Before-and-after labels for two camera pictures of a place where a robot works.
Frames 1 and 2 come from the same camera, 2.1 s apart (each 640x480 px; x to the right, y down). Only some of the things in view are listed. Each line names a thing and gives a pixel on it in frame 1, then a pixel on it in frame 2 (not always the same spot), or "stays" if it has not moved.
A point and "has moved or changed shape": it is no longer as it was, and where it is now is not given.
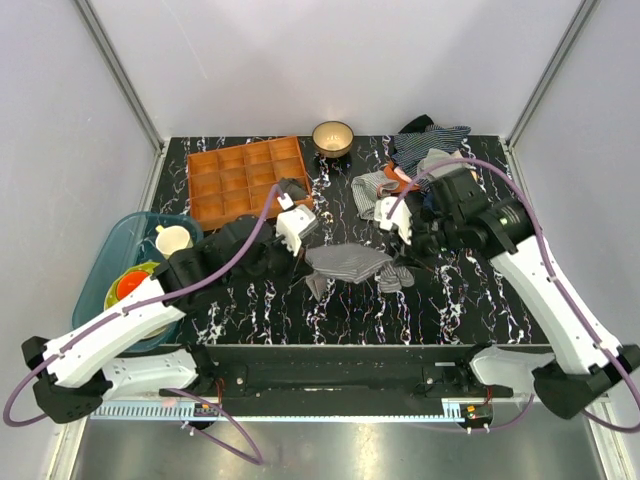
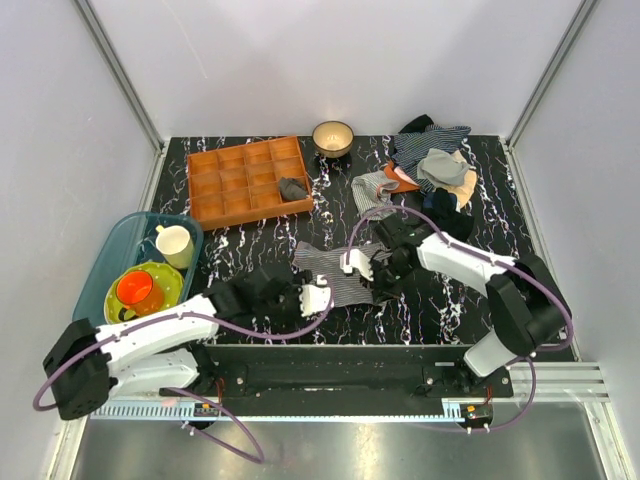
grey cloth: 433,156 stays
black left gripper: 291,260 to 297,282
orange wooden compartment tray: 238,183 stays
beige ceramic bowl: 332,139 stays
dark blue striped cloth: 409,148 stays
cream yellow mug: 171,239 stays
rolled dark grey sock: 295,188 stays
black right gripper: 416,221 to 381,292
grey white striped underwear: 353,263 has moved or changed shape
